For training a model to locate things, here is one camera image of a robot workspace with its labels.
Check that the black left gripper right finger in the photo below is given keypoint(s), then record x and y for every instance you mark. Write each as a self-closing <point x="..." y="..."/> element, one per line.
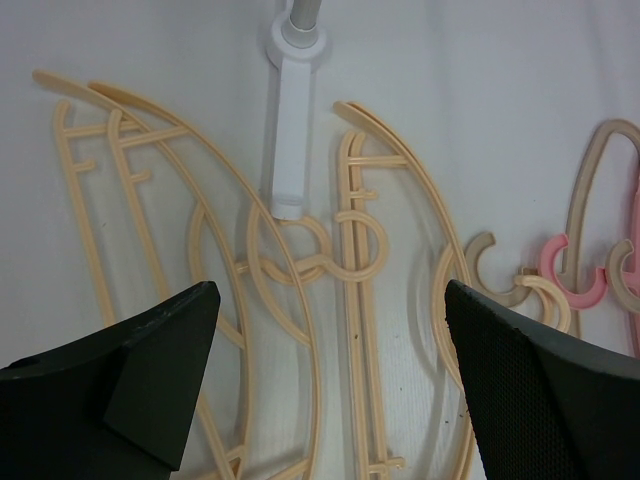
<point x="543" y="404"/>

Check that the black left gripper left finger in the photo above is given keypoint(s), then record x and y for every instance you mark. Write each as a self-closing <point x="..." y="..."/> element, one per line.
<point x="116" y="404"/>

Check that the pink plastic hanger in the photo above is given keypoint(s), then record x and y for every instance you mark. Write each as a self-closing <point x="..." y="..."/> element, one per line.
<point x="560" y="258"/>

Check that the tan hanger of group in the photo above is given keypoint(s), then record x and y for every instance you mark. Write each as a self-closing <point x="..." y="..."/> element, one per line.
<point x="598" y="143"/>

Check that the white clothes rack frame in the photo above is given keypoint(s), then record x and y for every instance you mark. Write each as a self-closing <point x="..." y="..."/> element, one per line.
<point x="295" y="46"/>

